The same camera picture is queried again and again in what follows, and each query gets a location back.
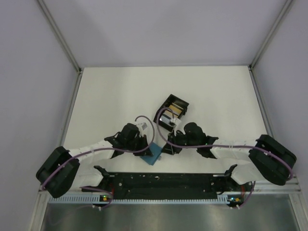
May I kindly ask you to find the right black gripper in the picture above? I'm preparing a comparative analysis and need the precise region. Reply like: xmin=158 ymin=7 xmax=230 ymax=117
xmin=161 ymin=129 xmax=199 ymax=155

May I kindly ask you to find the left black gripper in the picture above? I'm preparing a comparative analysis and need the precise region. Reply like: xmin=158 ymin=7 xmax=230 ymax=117
xmin=126 ymin=134 xmax=153 ymax=156

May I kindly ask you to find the blue leather card holder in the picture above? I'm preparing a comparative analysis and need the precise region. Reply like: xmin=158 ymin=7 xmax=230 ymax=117
xmin=140 ymin=143 xmax=162 ymax=166

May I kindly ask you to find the black card tray box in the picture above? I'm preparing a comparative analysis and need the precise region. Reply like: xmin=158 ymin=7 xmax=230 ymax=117
xmin=153 ymin=94 xmax=189 ymax=132

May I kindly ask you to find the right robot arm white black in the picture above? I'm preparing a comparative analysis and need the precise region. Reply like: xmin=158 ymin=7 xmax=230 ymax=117
xmin=162 ymin=122 xmax=297 ymax=191

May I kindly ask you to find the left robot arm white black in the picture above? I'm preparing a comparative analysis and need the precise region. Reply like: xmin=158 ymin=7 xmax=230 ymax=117
xmin=36 ymin=123 xmax=153 ymax=198

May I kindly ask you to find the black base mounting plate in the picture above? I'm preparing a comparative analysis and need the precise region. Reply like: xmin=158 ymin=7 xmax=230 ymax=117
xmin=81 ymin=171 xmax=256 ymax=200

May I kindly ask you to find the white slotted cable duct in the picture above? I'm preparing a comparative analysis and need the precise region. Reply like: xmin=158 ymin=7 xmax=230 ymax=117
xmin=49 ymin=194 xmax=230 ymax=205

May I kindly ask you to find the aluminium front rail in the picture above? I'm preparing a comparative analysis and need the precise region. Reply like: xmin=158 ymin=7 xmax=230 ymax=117
xmin=254 ymin=178 xmax=301 ymax=194

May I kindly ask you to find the left aluminium frame post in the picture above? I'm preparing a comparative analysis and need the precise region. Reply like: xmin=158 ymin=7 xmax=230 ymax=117
xmin=36 ymin=0 xmax=82 ymax=74

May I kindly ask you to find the aluminium frame post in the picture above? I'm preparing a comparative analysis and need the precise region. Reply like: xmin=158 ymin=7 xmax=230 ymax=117
xmin=36 ymin=0 xmax=82 ymax=74
xmin=249 ymin=0 xmax=295 ymax=71

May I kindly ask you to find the right aluminium frame post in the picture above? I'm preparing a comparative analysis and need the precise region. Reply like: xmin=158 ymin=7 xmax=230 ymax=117
xmin=249 ymin=0 xmax=295 ymax=71

